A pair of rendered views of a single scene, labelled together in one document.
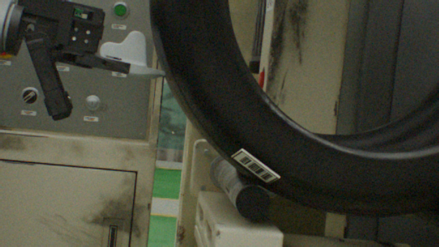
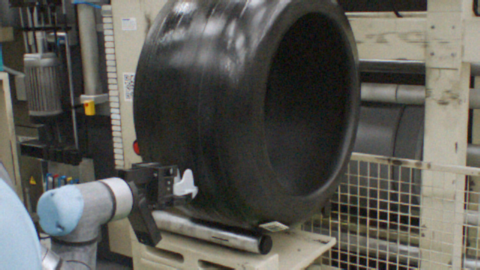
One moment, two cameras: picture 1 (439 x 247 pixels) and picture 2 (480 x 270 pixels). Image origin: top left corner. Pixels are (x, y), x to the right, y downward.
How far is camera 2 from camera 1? 1.05 m
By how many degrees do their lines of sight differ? 49
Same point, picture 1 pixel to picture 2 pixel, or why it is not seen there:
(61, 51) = (160, 202)
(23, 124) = not seen: outside the picture
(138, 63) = (191, 189)
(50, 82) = (152, 224)
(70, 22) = (163, 181)
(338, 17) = not seen: hidden behind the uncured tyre
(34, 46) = (142, 205)
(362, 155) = (313, 199)
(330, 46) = not seen: hidden behind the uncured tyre
